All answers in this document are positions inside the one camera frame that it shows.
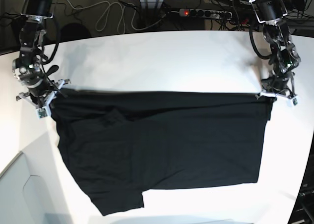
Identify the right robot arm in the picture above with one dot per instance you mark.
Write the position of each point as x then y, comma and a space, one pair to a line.
31, 37

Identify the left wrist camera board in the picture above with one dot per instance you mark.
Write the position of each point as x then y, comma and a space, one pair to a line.
293, 101

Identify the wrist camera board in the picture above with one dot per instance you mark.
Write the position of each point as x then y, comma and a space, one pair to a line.
293, 101
43, 112

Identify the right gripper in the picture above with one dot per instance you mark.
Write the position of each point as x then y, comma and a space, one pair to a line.
38, 85

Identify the black T-shirt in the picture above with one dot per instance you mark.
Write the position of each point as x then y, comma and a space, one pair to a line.
117, 146

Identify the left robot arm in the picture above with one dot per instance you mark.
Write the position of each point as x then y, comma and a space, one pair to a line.
284, 57

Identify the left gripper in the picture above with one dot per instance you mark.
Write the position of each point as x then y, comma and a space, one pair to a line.
279, 86

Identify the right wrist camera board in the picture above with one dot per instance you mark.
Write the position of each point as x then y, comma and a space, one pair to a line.
43, 112

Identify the black power strip red switch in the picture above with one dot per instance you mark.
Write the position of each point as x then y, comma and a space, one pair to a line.
204, 14

